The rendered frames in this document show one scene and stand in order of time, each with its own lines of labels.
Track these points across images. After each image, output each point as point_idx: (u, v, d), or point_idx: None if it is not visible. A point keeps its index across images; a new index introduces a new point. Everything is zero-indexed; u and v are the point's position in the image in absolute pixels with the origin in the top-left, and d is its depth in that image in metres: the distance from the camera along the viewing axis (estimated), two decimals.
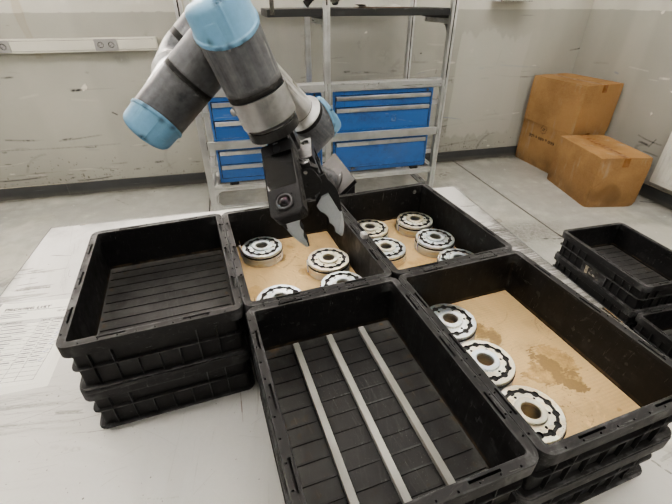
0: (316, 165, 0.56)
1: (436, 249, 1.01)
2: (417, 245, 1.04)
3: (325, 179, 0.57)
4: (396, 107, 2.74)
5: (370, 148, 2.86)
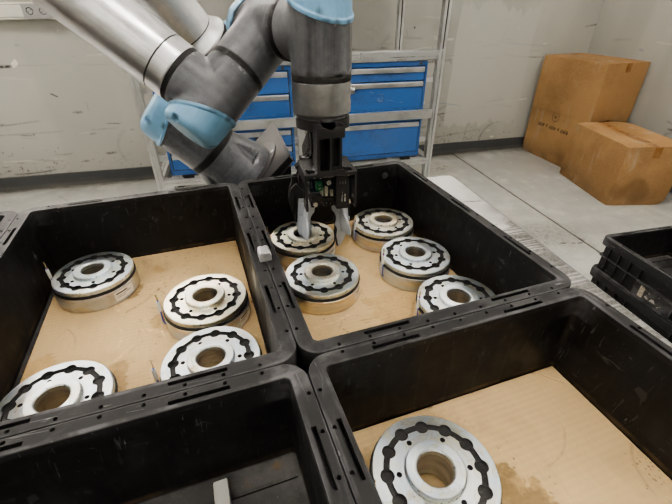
0: (295, 165, 0.57)
1: (416, 276, 0.54)
2: (383, 268, 0.57)
3: (292, 179, 0.58)
4: (383, 85, 2.27)
5: (353, 135, 2.40)
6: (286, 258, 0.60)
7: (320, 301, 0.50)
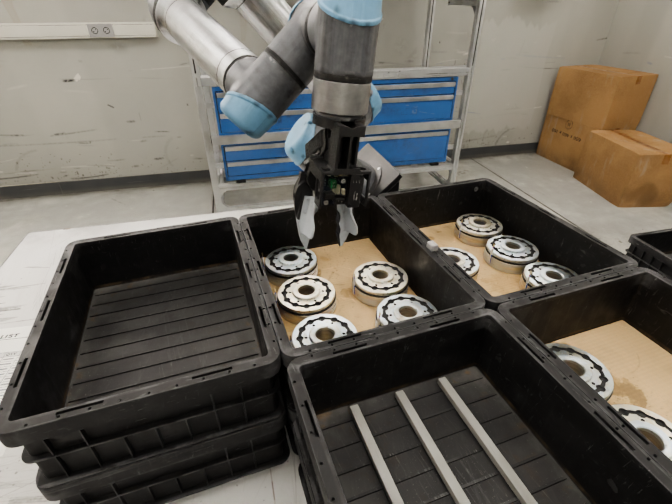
0: (305, 162, 0.57)
1: (518, 263, 0.78)
2: (491, 257, 0.81)
3: (300, 176, 0.58)
4: (418, 98, 2.50)
5: (388, 143, 2.63)
6: (294, 316, 0.66)
7: None
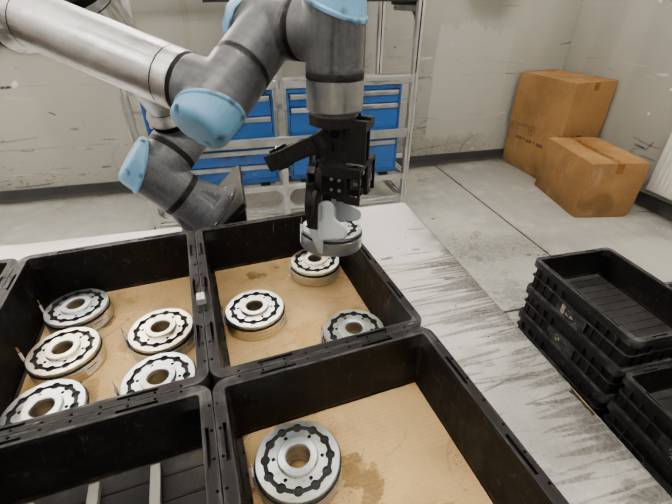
0: (311, 171, 0.55)
1: (327, 241, 0.62)
2: (302, 236, 0.65)
3: (306, 188, 0.56)
4: None
5: None
6: (35, 380, 0.58)
7: (249, 331, 0.66)
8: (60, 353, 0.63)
